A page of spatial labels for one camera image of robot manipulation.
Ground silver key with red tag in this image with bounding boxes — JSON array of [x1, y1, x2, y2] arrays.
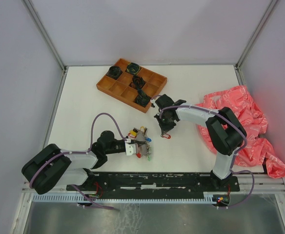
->
[[161, 133, 171, 139]]

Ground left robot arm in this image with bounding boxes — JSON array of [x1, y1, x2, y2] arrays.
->
[[21, 129, 151, 195]]

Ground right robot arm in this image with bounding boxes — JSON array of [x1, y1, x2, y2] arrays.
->
[[150, 95, 247, 191]]

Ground green leaf rolled cloth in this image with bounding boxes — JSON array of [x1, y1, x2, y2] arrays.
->
[[135, 89, 151, 107]]

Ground orange flower rolled cloth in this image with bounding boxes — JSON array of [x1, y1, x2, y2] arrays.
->
[[132, 75, 145, 89]]

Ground wooden compartment tray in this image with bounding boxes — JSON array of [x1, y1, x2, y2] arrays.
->
[[96, 58, 167, 113]]

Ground dark green rolled cloth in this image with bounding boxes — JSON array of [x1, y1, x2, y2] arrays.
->
[[126, 62, 141, 75]]

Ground dark floral rolled cloth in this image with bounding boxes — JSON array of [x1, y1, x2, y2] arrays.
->
[[106, 66, 122, 80]]

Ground pink patterned cloth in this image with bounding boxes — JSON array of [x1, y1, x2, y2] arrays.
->
[[197, 85, 285, 178]]

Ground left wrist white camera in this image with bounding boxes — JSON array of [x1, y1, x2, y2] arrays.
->
[[124, 139, 139, 156]]

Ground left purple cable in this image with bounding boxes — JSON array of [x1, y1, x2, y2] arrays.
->
[[29, 112, 131, 211]]

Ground purple cable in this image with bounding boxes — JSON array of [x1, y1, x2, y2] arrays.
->
[[29, 112, 131, 211], [151, 95, 256, 208]]

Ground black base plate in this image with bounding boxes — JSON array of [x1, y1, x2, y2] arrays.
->
[[78, 172, 240, 199]]

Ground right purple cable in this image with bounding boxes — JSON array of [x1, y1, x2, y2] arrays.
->
[[151, 95, 256, 208]]

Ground grey cable duct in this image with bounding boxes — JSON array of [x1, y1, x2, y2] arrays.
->
[[32, 193, 216, 204]]

